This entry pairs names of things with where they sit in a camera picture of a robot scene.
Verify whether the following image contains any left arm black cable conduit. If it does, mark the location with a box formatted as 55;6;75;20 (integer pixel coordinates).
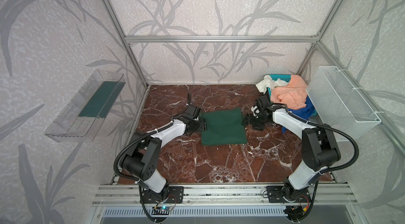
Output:
113;92;192;223

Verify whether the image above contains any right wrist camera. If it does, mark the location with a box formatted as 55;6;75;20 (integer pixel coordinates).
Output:
251;95;272;115

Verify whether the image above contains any white wire mesh basket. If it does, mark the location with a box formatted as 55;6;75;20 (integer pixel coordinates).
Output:
306;66;381;140

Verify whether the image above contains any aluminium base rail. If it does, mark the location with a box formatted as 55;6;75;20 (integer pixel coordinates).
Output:
91;183;359;207

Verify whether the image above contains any teal plastic laundry basket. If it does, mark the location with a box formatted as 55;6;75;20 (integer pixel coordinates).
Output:
266;74;316;119

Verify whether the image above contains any peach pink t-shirt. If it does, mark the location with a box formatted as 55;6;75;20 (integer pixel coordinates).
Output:
271;75;308;110

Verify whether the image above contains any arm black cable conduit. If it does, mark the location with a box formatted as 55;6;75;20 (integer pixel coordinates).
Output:
284;105;360;221
113;92;192;223

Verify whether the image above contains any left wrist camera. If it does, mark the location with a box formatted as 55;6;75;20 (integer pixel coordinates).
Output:
182;105;200;120

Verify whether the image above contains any green circuit board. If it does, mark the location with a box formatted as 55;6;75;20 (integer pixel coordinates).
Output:
153;205;176;215

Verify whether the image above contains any aluminium frame crossbar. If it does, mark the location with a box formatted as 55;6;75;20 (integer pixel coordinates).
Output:
124;35;317;43

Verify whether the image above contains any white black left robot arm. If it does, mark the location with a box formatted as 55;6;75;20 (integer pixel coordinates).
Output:
113;118;207;193

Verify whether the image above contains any green t-shirt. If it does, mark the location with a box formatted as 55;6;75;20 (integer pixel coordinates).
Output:
200;108;248;146

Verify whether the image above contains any right base wiring bundle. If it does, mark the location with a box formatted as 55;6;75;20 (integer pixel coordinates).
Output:
283;203;311;221

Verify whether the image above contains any blue t-shirt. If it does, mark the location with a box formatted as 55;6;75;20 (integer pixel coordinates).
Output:
289;96;315;120

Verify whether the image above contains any white t-shirt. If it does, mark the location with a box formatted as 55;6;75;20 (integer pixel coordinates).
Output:
255;74;291;93

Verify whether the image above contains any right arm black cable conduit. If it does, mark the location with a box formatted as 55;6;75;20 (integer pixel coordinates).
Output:
284;105;360;221

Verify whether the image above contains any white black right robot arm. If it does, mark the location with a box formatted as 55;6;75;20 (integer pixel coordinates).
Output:
242;108;341;190

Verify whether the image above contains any aluminium frame post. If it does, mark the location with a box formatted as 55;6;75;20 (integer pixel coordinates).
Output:
101;0;149;88

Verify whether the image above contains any clear acrylic wall shelf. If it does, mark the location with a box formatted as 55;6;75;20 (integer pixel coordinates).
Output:
44;70;126;143

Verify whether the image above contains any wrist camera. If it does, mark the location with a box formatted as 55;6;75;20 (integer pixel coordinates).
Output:
182;105;200;120
251;95;272;115

